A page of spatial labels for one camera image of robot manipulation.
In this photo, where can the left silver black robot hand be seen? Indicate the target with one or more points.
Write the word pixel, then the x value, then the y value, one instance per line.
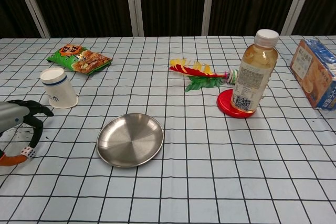
pixel 11 115

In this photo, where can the white die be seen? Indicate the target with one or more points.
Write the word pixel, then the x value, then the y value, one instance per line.
pixel 28 152

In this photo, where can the white paper cup blue band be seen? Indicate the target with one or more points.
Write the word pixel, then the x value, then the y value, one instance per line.
pixel 59 90

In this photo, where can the round metal plate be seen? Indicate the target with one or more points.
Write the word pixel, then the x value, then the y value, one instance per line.
pixel 130 140

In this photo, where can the green snack bag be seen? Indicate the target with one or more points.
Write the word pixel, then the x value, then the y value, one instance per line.
pixel 81 60

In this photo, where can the colourful feather shuttlecock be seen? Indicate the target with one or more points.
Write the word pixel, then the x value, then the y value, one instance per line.
pixel 202 73

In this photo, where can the checkered tablecloth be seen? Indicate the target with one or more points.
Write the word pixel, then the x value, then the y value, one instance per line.
pixel 210 169

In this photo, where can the red round coaster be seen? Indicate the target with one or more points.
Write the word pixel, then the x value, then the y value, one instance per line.
pixel 223 103

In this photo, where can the tea bottle white cap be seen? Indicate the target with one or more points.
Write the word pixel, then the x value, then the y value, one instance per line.
pixel 253 77

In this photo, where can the blue biscuit box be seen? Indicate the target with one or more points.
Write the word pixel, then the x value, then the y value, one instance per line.
pixel 312 74

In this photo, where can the white metal frame post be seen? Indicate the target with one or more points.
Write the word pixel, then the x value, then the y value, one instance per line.
pixel 298 1
pixel 31 6
pixel 208 3
pixel 134 6

